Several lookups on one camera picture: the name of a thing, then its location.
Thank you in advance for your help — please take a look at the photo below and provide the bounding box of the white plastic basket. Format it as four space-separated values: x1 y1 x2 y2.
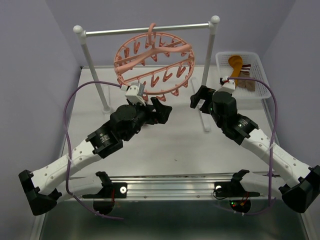
215 51 273 100

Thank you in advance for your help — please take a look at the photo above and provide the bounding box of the pink round clip hanger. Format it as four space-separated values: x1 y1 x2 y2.
113 23 196 102

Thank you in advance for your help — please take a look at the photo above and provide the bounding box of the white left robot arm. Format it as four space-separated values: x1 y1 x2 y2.
18 97 172 216

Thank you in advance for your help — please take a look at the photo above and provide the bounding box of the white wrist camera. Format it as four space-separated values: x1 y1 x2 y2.
120 82 145 105
217 76 236 94

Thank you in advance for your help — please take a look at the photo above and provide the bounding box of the brown sock in basket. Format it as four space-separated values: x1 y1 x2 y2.
236 64 256 92

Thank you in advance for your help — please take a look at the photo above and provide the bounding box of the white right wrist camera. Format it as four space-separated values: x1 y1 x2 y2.
217 76 236 94

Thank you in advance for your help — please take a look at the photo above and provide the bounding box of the aluminium mounting rail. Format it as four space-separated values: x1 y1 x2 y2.
74 172 306 200

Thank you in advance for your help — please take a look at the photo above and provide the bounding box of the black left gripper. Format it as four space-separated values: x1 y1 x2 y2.
123 97 172 142

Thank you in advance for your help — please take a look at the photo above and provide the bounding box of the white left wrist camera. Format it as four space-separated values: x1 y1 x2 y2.
120 82 145 105

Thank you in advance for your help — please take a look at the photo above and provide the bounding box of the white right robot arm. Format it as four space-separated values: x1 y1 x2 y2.
190 85 320 213

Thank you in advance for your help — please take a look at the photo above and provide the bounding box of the mustard yellow sock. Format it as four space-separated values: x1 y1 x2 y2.
228 55 243 78

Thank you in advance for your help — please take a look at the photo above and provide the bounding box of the white clothes rack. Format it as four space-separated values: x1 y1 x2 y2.
72 14 221 133

